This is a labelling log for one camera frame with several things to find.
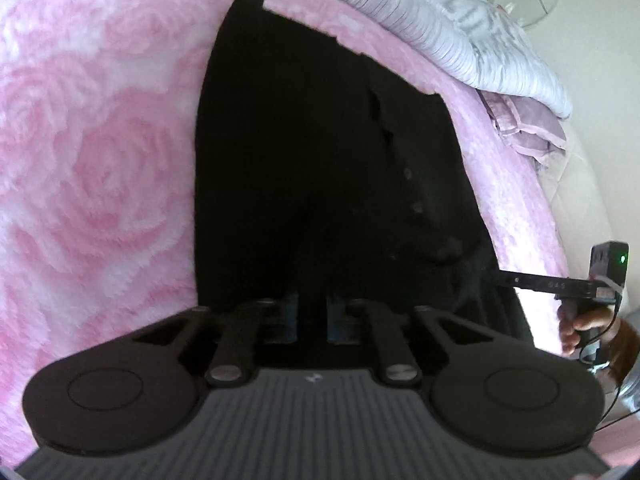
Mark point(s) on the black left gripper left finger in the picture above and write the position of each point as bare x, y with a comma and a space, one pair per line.
224, 345

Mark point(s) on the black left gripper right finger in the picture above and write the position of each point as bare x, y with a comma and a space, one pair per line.
396, 349

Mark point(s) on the black garment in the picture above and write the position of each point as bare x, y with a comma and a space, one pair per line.
322, 175

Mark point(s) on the person's right hand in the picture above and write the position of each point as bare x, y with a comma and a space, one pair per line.
572, 325

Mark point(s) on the pink ruffled pillow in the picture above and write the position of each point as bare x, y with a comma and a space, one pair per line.
525, 125

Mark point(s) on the white striped quilt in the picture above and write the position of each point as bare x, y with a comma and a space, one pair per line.
475, 43

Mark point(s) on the pink rose plush blanket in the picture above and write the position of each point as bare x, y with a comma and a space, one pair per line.
98, 103

